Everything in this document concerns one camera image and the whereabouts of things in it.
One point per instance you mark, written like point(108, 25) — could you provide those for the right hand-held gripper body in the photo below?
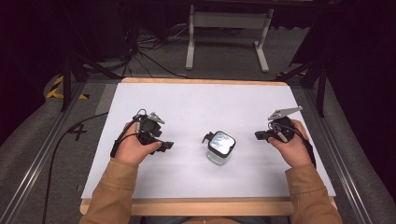
point(284, 126)

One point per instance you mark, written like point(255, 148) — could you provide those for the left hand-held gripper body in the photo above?
point(148, 127)

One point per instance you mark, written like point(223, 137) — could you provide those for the person's right hand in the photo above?
point(294, 151)

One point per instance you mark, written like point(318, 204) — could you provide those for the person's left hand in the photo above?
point(132, 149)

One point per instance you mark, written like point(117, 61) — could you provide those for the clear square jar black lid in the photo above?
point(220, 146)

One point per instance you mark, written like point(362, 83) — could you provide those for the white table mat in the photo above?
point(199, 105)

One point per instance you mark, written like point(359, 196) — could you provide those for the black metal stand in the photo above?
point(320, 84)
point(67, 84)

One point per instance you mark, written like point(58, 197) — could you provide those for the yellow black floor tape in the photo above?
point(54, 88)

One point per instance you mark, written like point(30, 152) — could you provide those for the white metal stand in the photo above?
point(229, 20)

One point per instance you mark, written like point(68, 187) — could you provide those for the aluminium floor rail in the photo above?
point(336, 149)
point(40, 155)

